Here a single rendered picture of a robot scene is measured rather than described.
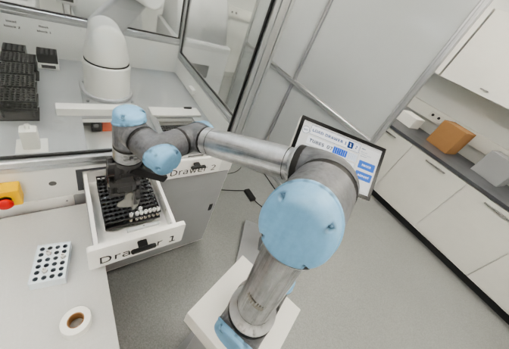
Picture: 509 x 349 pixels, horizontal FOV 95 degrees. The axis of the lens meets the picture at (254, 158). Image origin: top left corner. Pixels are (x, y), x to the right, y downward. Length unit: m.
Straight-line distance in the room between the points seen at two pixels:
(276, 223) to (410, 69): 1.70
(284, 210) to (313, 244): 0.06
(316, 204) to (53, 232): 0.96
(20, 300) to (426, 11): 2.30
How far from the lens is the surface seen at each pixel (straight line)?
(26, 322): 0.99
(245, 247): 2.00
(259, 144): 0.53
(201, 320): 0.88
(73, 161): 1.03
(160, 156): 0.56
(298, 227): 0.33
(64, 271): 0.99
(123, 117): 0.62
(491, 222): 3.24
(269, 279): 0.47
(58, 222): 1.13
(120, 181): 0.76
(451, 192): 3.22
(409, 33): 2.00
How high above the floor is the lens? 1.66
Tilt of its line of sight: 35 degrees down
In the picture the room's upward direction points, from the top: 25 degrees clockwise
